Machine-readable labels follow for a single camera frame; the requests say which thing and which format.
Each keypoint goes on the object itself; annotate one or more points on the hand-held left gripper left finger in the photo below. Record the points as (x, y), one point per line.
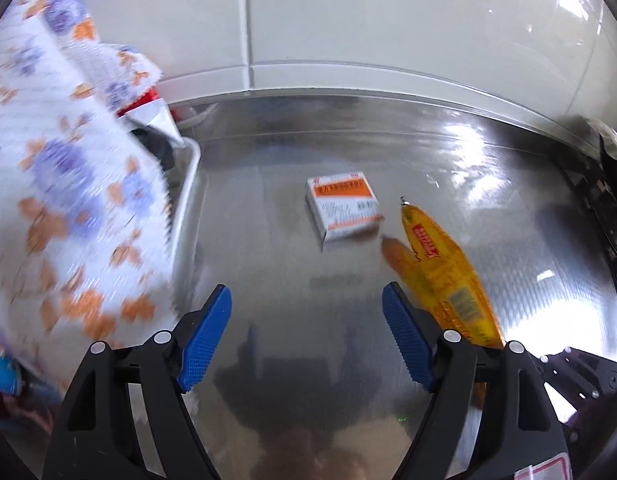
(206, 340)

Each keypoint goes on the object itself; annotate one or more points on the white orange medicine box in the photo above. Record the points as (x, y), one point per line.
(343, 205)

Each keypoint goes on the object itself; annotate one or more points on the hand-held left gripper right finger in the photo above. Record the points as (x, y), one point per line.
(406, 340)

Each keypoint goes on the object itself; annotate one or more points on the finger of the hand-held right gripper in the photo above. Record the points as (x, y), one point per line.
(588, 375)

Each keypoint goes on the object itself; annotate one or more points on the yellow sausage packet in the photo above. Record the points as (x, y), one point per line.
(438, 265)

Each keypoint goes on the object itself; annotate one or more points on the black metal rack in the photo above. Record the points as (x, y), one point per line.
(606, 195)

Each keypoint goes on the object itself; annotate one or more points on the red white plastic bag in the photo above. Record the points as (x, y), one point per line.
(148, 110)

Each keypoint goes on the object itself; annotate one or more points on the floral printed cloth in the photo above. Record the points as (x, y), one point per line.
(63, 185)

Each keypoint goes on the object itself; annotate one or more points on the blue tube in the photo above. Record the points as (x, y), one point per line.
(1, 372)

